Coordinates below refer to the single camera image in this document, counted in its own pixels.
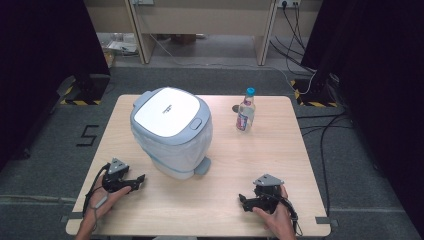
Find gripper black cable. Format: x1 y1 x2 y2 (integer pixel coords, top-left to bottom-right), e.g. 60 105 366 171
278 194 304 237
82 162 111 218

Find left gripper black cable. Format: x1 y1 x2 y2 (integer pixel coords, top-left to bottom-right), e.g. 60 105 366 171
82 162 111 218

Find person's left hand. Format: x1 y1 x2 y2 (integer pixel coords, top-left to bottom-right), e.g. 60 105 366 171
83 183 132 224

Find white and blue pedal bin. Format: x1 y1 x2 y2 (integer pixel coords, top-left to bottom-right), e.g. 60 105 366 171
129 86 214 181

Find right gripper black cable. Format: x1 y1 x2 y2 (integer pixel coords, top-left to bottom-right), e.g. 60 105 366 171
278 194 304 237

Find black cables from socket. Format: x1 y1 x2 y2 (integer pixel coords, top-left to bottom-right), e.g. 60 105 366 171
269 2 318 75

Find hazard-striped stand base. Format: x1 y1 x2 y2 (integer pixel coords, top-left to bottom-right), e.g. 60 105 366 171
56 73 111 106
289 78 339 108

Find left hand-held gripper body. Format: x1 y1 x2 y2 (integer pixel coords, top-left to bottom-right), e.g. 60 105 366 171
101 157 134 194

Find clutter under desk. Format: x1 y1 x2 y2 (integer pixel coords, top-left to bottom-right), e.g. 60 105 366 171
98 32 139 68

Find grey tape piece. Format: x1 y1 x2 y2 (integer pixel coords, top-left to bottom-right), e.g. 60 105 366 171
315 216 338 228
60 211 84 223

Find black floor cables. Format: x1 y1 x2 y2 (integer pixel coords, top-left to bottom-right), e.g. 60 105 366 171
296 111 355 216

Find grey wrist strap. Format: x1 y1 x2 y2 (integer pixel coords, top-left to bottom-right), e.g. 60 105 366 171
94 195 109 209

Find person's right hand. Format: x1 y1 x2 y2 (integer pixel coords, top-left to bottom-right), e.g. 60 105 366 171
252 185 296 236

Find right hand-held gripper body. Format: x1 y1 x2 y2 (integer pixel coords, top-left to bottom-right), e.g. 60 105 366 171
252 173 285 214

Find clear plastic bottle blue cap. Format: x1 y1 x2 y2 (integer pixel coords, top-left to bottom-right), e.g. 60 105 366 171
235 87 257 133

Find black curtain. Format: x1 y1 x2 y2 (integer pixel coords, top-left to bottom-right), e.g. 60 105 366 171
301 0 424 231
0 0 111 171

